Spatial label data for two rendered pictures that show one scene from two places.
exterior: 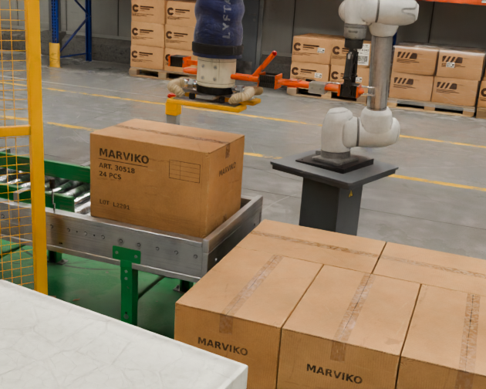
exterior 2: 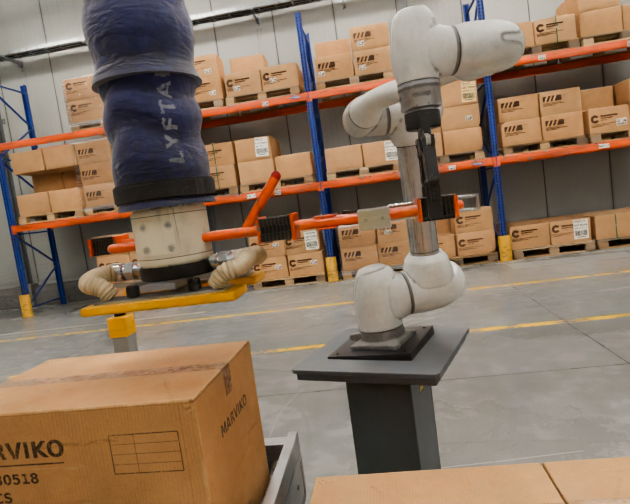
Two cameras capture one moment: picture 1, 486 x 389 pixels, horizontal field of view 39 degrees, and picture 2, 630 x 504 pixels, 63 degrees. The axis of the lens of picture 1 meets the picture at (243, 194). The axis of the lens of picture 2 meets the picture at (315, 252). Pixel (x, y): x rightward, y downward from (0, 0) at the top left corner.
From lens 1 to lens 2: 1.84 m
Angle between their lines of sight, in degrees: 17
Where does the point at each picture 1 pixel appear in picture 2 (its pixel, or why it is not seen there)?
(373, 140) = (435, 299)
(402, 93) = (354, 265)
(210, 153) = (195, 401)
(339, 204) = (414, 408)
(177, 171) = (131, 457)
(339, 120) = (380, 281)
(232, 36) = (189, 159)
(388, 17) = (480, 53)
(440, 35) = not seen: hidden behind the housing
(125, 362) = not seen: outside the picture
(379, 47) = (413, 161)
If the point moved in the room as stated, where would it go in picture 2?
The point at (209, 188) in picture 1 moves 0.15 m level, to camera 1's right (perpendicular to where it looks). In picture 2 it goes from (208, 476) to (282, 458)
